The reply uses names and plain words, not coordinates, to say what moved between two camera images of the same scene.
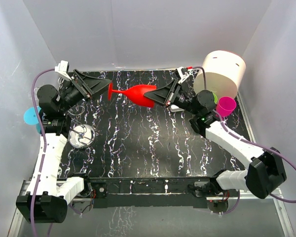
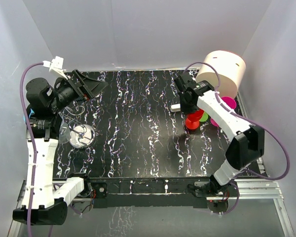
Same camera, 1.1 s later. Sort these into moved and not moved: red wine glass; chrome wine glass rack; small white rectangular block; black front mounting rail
Moved: red wine glass
Not moved: small white rectangular block; black front mounting rail; chrome wine glass rack
